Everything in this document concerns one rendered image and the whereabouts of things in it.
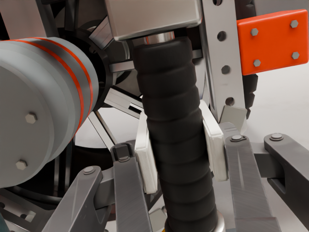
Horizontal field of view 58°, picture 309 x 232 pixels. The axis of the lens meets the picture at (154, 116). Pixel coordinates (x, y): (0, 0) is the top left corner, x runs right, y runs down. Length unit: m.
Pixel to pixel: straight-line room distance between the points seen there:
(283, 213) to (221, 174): 1.28
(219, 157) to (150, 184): 0.04
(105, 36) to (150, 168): 0.35
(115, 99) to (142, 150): 0.35
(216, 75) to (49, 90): 0.22
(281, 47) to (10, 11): 0.35
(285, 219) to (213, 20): 1.14
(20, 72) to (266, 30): 0.29
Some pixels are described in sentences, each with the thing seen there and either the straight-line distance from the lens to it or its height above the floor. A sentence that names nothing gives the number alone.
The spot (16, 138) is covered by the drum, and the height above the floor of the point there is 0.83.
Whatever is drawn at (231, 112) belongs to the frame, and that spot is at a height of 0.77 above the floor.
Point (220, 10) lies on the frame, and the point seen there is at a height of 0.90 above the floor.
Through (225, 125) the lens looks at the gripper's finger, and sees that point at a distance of 0.18.
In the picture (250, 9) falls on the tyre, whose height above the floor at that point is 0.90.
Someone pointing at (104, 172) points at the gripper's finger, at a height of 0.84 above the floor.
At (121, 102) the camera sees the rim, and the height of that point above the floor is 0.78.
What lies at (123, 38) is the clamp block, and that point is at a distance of 0.16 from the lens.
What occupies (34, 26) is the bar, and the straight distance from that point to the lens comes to 0.41.
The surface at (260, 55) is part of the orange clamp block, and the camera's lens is 0.40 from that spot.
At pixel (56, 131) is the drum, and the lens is 0.27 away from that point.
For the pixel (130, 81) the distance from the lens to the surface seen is 0.83.
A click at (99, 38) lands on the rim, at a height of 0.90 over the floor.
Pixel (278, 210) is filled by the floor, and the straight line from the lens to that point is 1.46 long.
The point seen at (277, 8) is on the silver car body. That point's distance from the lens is 0.76.
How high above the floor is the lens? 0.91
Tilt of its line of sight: 18 degrees down
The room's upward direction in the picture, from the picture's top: 12 degrees counter-clockwise
